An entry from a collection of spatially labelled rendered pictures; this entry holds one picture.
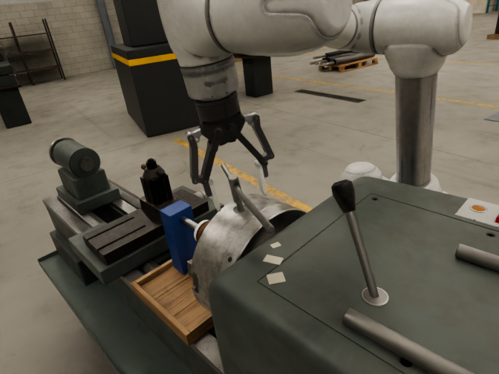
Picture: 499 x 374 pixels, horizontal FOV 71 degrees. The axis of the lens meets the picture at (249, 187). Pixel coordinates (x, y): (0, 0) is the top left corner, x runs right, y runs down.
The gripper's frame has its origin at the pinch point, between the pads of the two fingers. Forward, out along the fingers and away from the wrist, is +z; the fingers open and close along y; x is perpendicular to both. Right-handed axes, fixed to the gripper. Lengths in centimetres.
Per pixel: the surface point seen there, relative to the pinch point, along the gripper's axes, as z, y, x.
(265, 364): 12.8, -7.2, -28.7
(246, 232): 7.6, -1.3, -4.0
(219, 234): 8.7, -6.3, -0.1
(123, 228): 33, -35, 53
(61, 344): 125, -106, 102
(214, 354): 42.2, -16.3, -2.6
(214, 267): 12.8, -9.5, -4.8
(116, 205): 45, -42, 93
